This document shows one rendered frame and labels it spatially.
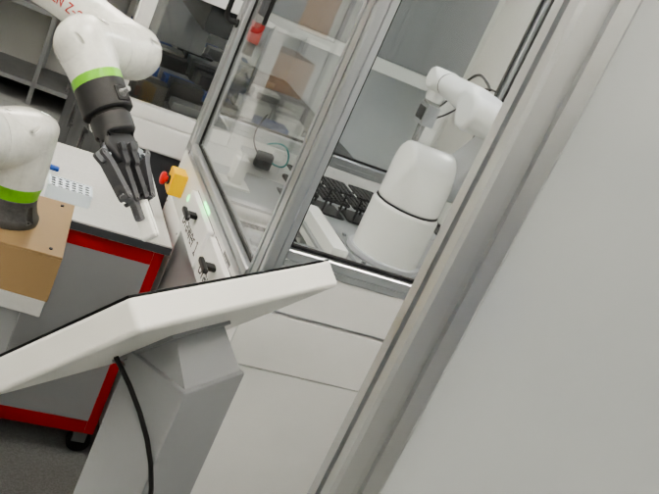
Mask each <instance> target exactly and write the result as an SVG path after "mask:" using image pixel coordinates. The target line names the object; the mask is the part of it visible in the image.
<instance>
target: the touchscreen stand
mask: <svg viewBox="0 0 659 494"><path fill-rule="evenodd" d="M124 368H125V370H126V372H127V376H128V378H129V380H130V382H131V384H132V387H133V389H134V392H135V394H136V397H137V400H138V402H139V405H140V408H141V410H142V413H143V416H144V420H145V423H146V427H147V431H148V435H149V439H150V445H151V452H152V459H153V471H154V492H153V494H190V493H191V490H192V488H193V486H194V484H195V481H196V479H197V477H198V475H199V473H200V471H201V469H202V467H203V465H204V463H205V460H206V458H207V456H208V454H209V451H210V449H211V447H212V445H213V443H214V440H215V438H216V436H217V434H218V432H219V429H220V427H221V425H222V423H223V420H224V418H225V416H226V414H227V412H228V408H229V406H230V404H231V402H232V399H233V397H234V395H235V393H236V390H237V388H238V386H239V384H240V382H241V379H242V378H243V376H244V372H243V371H242V370H240V371H237V372H234V373H231V374H228V375H225V376H222V377H219V378H216V379H214V380H211V381H208V382H205V383H202V384H199V385H196V386H193V387H191V388H188V389H185V390H184V389H183V388H182V387H181V386H179V385H178V384H177V383H175V382H174V381H173V380H172V379H170V378H169V377H168V376H166V375H165V374H164V373H163V372H161V371H160V370H158V369H157V368H156V367H155V366H153V365H152V364H151V363H149V362H148V361H147V360H146V359H144V358H143V357H142V356H140V355H139V354H136V353H134V352H133V351H132V352H130V353H129V354H128V357H127V361H126V363H125V366H124ZM148 489H149V481H148V461H147V455H146V448H145V441H144V437H143V433H142V430H141V426H140V422H139V418H138V415H137V412H136V409H135V406H134V405H133V402H132V399H131V397H130V394H129V391H128V389H127V385H126V383H125V381H124V379H123V377H122V375H121V376H120V378H119V381H118V383H117V386H116V388H115V391H114V393H113V396H112V398H111V401H110V403H109V406H108V408H107V411H106V413H105V416H104V418H103V420H102V422H101V425H100V427H99V430H98V432H97V435H96V437H95V440H94V442H93V445H92V447H91V450H90V452H89V454H88V457H87V459H86V462H85V464H84V467H83V469H82V472H81V474H80V477H79V479H78V482H77V484H76V488H75V491H74V493H73V494H148Z"/></svg>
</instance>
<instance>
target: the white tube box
mask: <svg viewBox="0 0 659 494"><path fill-rule="evenodd" d="M44 196H47V197H50V198H53V199H57V200H60V201H63V202H67V203H70V204H73V205H77V206H80V207H83V208H85V209H88V208H89V205H90V203H91V200H92V187H91V186H89V185H86V184H82V183H79V182H76V181H73V180H70V179H66V178H63V177H60V176H57V175H54V174H51V173H50V174H49V176H48V179H47V182H46V185H45V192H44Z"/></svg>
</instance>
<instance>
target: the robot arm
mask: <svg viewBox="0 0 659 494"><path fill-rule="evenodd" d="M31 1H32V2H34V3H35V4H37V5H38V6H40V7H42V8H43V9H45V10H46V11H48V12H49V13H51V14H52V15H53V16H55V17H56V18H58V19H59V20H60V21H61V23H60V24H59V25H58V27H57V28H56V30H55V33H54V37H53V48H54V52H55V54H56V57H57V59H58V60H59V62H60V63H61V65H62V67H63V68H64V70H65V72H66V74H67V76H68V78H69V80H70V83H71V86H72V88H73V91H74V94H75V97H76V101H77V104H78V107H79V110H80V113H81V116H82V119H83V121H84V122H85V123H87V124H90V127H91V130H92V133H93V136H94V138H95V140H96V141H97V142H99V143H100V149H99V151H97V152H95V153H94V154H93V158H94V159H95V160H96V162H97V163H98V164H99V165H100V166H101V168H102V170H103V172H104V174H105V175H106V177H107V179H108V181H109V183H110V184H111V186H112V188H113V190H114V192H115V194H116V196H117V198H118V200H119V201H120V202H121V203H123V202H125V204H124V206H125V207H126V208H127V207H130V208H131V211H132V214H133V217H134V219H135V221H136V222H137V225H138V228H139V231H140V234H141V237H142V240H143V241H144V242H146V241H150V240H152V239H154V238H156V237H158V236H160V233H159V230H158V227H157V225H156V222H155V220H154V214H153V211H152V208H151V205H150V200H151V199H153V198H154V197H155V196H156V193H155V188H154V182H153V176H152V172H151V166H150V155H151V154H150V151H149V150H148V149H147V150H145V151H143V150H142V149H140V148H139V147H138V143H137V141H136V140H135V138H134V136H133V134H134V131H135V125H134V122H133V119H132V116H131V114H130V111H131V109H132V107H133V106H132V103H131V100H130V97H129V94H128V92H129V91H131V89H130V87H129V86H126V84H125V81H124V79H127V80H143V79H145V78H147V77H149V76H151V75H152V74H153V73H155V72H156V71H157V70H158V68H159V66H160V64H161V61H162V47H161V44H160V41H159V39H158V38H157V36H156V35H155V34H154V33H153V32H152V31H151V30H150V29H148V28H146V27H145V26H143V25H141V24H139V23H137V22H136V21H134V20H133V19H131V18H129V17H128V16H126V15H125V14H124V13H122V12H121V11H119V10H118V9H116V8H115V7H114V6H112V5H111V4H110V3H108V2H107V1H106V0H31ZM59 134H60V127H59V125H58V123H57V122H56V120H54V119H53V118H52V117H51V116H49V115H47V114H45V113H43V112H41V111H39V110H36V109H33V108H30V107H25V106H4V107H0V228H3V229H9V230H30V229H33V228H35V227H36V226H37V224H38V221H39V215H38V212H37V201H38V197H39V195H40V193H41V192H42V190H43V188H44V185H45V181H46V178H47V175H48V172H49V169H50V166H51V163H52V159H53V156H54V152H55V149H56V145H57V142H58V138H59ZM123 193H124V194H123Z"/></svg>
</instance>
